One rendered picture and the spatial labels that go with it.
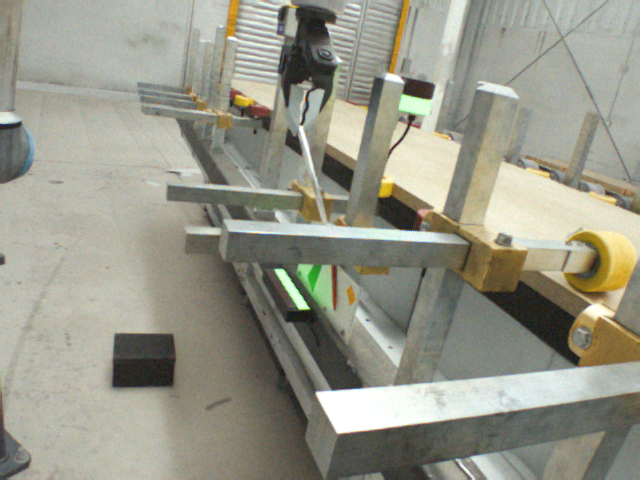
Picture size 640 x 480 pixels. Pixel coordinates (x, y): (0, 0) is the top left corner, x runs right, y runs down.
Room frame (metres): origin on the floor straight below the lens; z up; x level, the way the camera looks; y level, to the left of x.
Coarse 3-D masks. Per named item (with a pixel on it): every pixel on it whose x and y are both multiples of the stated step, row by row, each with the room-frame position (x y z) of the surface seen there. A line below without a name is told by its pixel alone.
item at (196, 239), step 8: (184, 232) 0.66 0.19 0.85; (192, 232) 0.65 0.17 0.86; (200, 232) 0.65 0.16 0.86; (208, 232) 0.66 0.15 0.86; (216, 232) 0.67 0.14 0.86; (184, 240) 0.65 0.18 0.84; (192, 240) 0.64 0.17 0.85; (200, 240) 0.65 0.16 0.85; (208, 240) 0.65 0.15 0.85; (216, 240) 0.66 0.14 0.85; (184, 248) 0.65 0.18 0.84; (192, 248) 0.65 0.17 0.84; (200, 248) 0.65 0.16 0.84; (208, 248) 0.65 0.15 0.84; (216, 248) 0.66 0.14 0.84
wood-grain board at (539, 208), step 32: (256, 96) 2.39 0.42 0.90; (288, 128) 1.73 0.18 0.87; (352, 128) 1.87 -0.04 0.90; (416, 128) 2.40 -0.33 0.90; (352, 160) 1.25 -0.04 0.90; (416, 160) 1.43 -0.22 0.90; (448, 160) 1.56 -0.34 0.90; (416, 192) 1.01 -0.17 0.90; (512, 192) 1.24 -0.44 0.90; (544, 192) 1.35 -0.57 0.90; (576, 192) 1.48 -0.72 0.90; (512, 224) 0.90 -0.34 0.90; (544, 224) 0.96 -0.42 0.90; (576, 224) 1.03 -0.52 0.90; (608, 224) 1.10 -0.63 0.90; (544, 288) 0.65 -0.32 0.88
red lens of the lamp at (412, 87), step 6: (402, 78) 0.81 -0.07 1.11; (408, 84) 0.80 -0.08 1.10; (414, 84) 0.80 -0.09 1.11; (420, 84) 0.80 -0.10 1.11; (426, 84) 0.80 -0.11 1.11; (432, 84) 0.81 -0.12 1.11; (408, 90) 0.80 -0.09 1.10; (414, 90) 0.80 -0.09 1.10; (420, 90) 0.80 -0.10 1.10; (426, 90) 0.80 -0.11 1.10; (432, 90) 0.81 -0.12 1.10; (420, 96) 0.80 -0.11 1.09; (426, 96) 0.80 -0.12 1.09; (432, 96) 0.82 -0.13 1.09
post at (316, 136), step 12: (336, 72) 1.02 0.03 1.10; (336, 84) 1.03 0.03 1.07; (324, 108) 1.02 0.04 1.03; (324, 120) 1.02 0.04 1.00; (312, 132) 1.01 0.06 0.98; (324, 132) 1.02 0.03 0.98; (312, 144) 1.01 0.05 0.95; (324, 144) 1.03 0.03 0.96; (312, 156) 1.02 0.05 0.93; (300, 168) 1.04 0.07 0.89; (300, 180) 1.03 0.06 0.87; (300, 216) 1.02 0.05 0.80
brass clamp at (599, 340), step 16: (576, 320) 0.38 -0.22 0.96; (592, 320) 0.37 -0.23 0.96; (608, 320) 0.36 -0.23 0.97; (576, 336) 0.37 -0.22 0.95; (592, 336) 0.36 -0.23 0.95; (608, 336) 0.35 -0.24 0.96; (624, 336) 0.34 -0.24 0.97; (576, 352) 0.38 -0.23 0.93; (592, 352) 0.36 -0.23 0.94; (608, 352) 0.35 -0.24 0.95; (624, 352) 0.34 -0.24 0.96
